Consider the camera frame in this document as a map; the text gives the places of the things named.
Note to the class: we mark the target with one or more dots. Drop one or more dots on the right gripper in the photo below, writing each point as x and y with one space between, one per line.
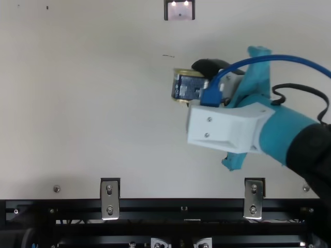
279 129

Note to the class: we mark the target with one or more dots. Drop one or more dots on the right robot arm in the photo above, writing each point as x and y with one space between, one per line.
313 149

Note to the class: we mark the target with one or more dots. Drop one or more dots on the dark blue printed gold can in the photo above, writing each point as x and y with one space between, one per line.
186 86

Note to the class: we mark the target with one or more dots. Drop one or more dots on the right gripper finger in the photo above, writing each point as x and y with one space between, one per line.
207 66

